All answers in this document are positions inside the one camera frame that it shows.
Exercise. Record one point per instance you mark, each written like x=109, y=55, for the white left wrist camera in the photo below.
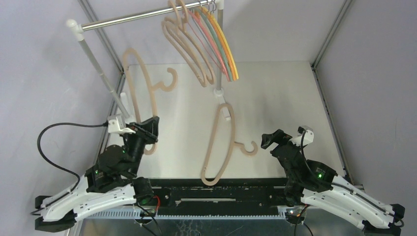
x=117, y=125

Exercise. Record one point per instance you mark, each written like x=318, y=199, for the left rack post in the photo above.
x=77, y=31

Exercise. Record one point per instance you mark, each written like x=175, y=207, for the right rack post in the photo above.
x=219, y=81

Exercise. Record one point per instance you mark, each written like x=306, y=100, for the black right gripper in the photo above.
x=280, y=146

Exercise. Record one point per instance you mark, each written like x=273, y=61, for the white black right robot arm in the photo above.
x=316, y=184

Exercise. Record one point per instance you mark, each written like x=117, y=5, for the aluminium frame rail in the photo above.
x=130, y=221

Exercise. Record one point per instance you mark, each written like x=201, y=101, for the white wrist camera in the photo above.
x=117, y=125
x=305, y=136

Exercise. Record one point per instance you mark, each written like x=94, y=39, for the silver hanging rod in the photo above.
x=141, y=15

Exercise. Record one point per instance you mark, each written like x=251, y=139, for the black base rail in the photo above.
x=230, y=198

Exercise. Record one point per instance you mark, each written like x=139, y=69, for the rack post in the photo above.
x=77, y=31
x=219, y=81

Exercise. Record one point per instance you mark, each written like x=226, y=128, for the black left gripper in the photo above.
x=147, y=130

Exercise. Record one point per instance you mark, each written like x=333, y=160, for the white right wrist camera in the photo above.
x=305, y=136

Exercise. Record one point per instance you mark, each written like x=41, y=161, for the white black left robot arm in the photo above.
x=111, y=182

